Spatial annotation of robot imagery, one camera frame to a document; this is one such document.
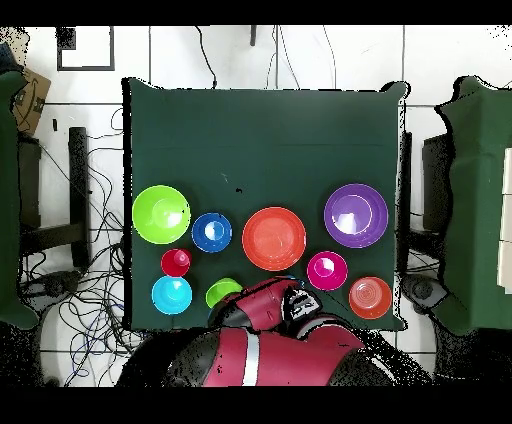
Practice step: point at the small green bowl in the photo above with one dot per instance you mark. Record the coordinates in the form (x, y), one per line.
(222, 291)

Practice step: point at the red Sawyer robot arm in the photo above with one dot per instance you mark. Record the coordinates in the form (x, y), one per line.
(280, 356)

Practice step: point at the wide orange bowl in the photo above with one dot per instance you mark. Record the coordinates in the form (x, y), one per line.
(274, 238)

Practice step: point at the dark blue bowl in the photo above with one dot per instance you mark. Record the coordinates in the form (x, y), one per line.
(212, 232)

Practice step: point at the dark green tablecloth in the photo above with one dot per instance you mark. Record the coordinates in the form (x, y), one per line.
(260, 140)

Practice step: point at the magenta bowl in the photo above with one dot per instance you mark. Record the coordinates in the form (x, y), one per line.
(327, 270)

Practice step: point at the large green bowl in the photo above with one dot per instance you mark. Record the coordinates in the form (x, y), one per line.
(161, 214)

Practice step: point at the red cup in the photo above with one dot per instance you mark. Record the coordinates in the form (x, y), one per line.
(175, 262)

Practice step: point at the purple bowl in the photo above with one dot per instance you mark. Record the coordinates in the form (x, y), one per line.
(356, 216)

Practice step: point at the light blue bowl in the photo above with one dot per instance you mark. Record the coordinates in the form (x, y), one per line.
(172, 295)

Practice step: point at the deep orange bowl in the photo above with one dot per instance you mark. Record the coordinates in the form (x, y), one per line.
(370, 298)

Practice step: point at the black metal stand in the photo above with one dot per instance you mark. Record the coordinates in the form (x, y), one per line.
(438, 184)
(78, 180)

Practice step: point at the grey machine base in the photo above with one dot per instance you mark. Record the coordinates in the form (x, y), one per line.
(52, 284)
(424, 290)

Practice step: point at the green cloth side table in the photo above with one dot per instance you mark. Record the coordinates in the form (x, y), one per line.
(8, 200)
(476, 200)

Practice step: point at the cardboard box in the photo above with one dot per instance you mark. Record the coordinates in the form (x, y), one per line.
(30, 104)

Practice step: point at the black post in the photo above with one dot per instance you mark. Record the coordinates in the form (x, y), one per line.
(253, 36)

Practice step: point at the black square frame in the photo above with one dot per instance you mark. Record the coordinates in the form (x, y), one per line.
(112, 48)

